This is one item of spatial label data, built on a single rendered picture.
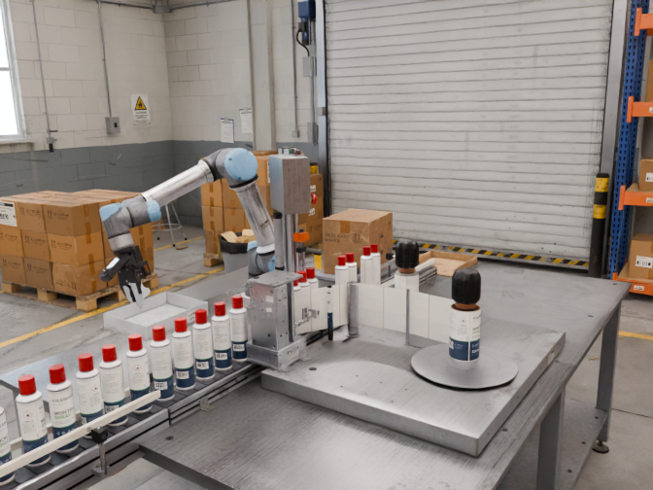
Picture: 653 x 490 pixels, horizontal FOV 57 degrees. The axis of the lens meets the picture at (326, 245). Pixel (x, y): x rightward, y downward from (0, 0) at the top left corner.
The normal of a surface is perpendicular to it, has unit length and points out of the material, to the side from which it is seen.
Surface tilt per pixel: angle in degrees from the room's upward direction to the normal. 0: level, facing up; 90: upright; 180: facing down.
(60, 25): 90
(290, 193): 90
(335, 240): 90
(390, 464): 0
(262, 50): 90
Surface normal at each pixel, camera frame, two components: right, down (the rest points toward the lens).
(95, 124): 0.85, 0.11
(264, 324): -0.57, 0.20
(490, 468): -0.02, -0.97
